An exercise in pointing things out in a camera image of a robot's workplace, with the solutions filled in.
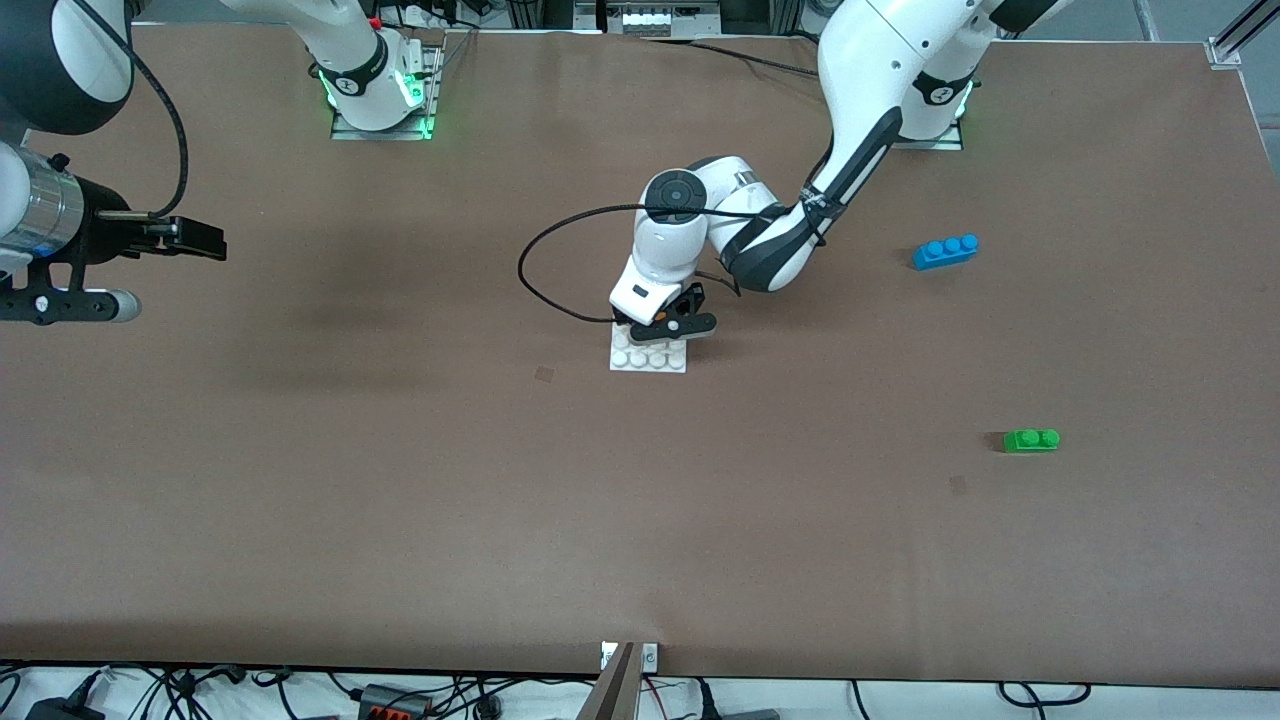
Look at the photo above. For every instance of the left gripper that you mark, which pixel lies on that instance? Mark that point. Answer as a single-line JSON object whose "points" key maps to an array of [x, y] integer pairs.
{"points": [[689, 298]]}

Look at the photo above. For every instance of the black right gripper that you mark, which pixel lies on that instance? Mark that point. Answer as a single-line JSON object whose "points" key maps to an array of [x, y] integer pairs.
{"points": [[103, 233]]}

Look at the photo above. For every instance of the white studded base plate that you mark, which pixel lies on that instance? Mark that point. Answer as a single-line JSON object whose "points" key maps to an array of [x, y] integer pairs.
{"points": [[650, 360]]}

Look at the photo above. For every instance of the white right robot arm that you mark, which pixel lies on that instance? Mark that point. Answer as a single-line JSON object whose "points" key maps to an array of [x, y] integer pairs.
{"points": [[350, 50]]}

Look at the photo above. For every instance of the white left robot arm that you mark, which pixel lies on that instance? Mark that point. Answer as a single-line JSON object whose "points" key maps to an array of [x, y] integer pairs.
{"points": [[870, 70]]}

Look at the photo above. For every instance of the blue three-stud block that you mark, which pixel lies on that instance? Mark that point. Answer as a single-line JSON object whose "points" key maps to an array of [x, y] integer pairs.
{"points": [[945, 252]]}

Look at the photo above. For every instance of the green two-stud block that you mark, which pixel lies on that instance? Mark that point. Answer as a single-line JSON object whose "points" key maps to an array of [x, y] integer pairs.
{"points": [[1031, 440]]}

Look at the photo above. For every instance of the white power strip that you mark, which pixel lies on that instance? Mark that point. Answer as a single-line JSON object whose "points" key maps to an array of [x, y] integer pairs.
{"points": [[645, 18]]}

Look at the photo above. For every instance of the black power adapter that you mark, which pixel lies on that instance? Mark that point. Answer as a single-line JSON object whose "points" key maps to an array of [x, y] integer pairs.
{"points": [[62, 708]]}

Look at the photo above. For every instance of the black adapter with orange clips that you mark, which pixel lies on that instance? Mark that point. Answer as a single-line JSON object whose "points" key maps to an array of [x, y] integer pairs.
{"points": [[395, 702]]}

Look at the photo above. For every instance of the small white metal bracket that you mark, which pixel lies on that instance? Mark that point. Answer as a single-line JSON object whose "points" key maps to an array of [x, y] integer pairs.
{"points": [[650, 657], [608, 655]]}

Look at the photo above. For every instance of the grey-brown camera post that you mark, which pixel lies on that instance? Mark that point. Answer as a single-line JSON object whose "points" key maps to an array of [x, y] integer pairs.
{"points": [[612, 690]]}

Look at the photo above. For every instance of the aluminium frame profile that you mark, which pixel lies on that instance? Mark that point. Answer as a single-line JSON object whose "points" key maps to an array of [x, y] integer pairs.
{"points": [[1240, 35]]}

